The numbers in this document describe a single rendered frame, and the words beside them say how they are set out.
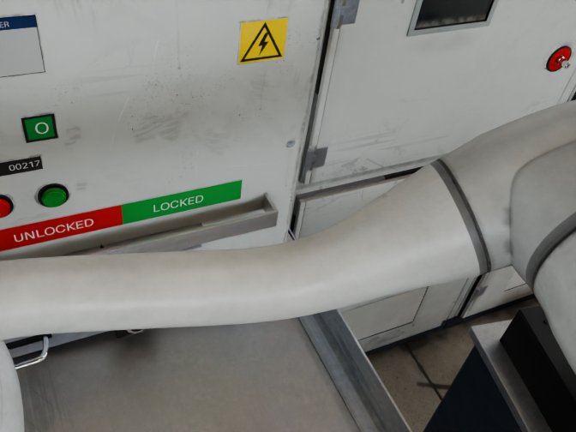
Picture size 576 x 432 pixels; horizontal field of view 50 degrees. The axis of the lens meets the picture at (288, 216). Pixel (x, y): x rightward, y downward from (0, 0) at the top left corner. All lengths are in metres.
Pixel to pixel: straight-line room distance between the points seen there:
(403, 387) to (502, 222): 1.55
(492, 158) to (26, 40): 0.43
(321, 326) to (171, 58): 0.50
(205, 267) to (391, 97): 0.78
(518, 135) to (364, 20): 0.59
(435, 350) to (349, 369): 1.16
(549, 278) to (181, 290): 0.26
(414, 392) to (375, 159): 0.93
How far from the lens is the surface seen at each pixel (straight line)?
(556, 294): 0.45
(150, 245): 0.80
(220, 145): 0.77
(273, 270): 0.48
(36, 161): 0.72
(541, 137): 0.50
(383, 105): 1.19
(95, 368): 0.95
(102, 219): 0.80
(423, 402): 1.99
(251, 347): 0.96
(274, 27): 0.71
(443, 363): 2.09
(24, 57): 0.65
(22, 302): 0.45
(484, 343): 1.20
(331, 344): 0.98
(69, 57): 0.66
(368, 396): 0.94
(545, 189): 0.46
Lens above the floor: 1.65
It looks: 44 degrees down
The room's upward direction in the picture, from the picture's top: 10 degrees clockwise
